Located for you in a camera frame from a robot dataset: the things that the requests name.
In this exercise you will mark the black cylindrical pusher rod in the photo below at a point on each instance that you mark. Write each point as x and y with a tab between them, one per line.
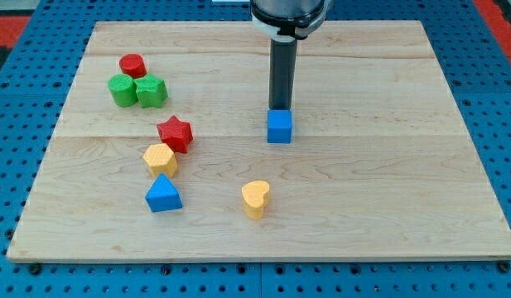
281	74

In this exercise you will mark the blue cube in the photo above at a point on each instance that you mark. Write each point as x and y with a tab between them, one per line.
279	126

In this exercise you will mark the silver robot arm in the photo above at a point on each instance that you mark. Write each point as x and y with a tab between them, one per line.
286	22

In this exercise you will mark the red star block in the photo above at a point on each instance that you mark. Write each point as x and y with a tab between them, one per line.
176	134

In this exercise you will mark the green star block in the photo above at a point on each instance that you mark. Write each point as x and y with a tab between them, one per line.
151	91

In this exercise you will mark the yellow heart block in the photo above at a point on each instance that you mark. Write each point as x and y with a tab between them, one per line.
255	198

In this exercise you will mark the wooden board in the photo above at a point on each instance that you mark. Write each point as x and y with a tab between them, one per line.
381	167

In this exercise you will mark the red cylinder block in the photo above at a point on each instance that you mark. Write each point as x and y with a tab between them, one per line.
133	65

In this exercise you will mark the yellow hexagon block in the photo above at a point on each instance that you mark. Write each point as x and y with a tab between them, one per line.
160	159

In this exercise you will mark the green cylinder block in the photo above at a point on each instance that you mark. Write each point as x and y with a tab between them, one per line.
123	90

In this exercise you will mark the blue triangle block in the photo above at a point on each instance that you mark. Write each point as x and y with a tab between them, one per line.
163	195

